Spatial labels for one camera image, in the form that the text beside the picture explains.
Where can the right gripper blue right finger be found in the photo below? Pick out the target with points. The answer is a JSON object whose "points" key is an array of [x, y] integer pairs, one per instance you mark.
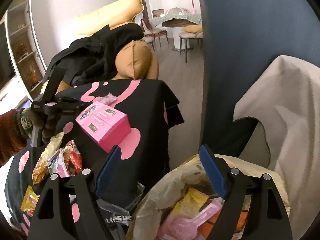
{"points": [[216, 170]]}

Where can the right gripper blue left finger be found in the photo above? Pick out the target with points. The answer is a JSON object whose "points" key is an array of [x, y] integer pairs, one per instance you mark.
{"points": [[106, 172]]}

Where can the red knit sleeve forearm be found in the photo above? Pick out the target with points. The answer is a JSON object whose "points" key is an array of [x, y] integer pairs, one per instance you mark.
{"points": [[13, 137]]}

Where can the yellow paper trash bag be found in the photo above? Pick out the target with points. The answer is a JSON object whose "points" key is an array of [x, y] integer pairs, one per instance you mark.
{"points": [[177, 194]]}

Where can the gloved left hand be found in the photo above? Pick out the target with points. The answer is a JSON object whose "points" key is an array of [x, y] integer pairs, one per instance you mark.
{"points": [[25, 120]]}

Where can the colourful cartoon snack bag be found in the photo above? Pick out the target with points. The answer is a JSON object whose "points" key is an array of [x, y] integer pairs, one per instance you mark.
{"points": [[66, 161]]}

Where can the pink toy box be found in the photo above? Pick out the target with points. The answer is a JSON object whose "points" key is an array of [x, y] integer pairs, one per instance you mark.
{"points": [[105, 125]]}

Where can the white display shelf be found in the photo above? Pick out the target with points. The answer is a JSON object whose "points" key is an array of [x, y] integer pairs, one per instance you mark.
{"points": [[24, 51]]}

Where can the black television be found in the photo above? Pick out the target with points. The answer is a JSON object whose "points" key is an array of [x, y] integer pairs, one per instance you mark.
{"points": [[6, 69]]}

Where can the pink plastic toy shovel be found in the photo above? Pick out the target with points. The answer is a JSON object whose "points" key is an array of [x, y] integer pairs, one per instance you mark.
{"points": [[182, 227]]}

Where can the black jacket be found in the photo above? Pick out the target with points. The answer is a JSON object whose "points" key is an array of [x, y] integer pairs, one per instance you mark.
{"points": [[92, 59]]}

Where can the orange snack bag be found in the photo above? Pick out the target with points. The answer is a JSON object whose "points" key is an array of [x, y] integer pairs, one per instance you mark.
{"points": [[41, 167]]}

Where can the black pink patterned tablecloth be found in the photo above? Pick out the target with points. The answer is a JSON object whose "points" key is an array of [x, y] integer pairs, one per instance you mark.
{"points": [[151, 109]]}

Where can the yellow snack wrapper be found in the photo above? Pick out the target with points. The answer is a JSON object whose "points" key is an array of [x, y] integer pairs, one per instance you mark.
{"points": [[29, 202]]}

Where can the beige sofa cover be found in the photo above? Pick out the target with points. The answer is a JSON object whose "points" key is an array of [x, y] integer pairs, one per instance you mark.
{"points": [[285, 99]]}

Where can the dining chair with cushion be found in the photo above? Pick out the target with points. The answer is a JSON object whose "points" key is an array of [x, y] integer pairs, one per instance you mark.
{"points": [[190, 32]]}

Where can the dining table with cloth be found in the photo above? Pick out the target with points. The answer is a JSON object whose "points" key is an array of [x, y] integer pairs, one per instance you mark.
{"points": [[174, 20]]}

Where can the navy blue cloth cover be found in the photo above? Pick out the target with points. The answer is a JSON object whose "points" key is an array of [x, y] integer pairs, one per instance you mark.
{"points": [[241, 39]]}

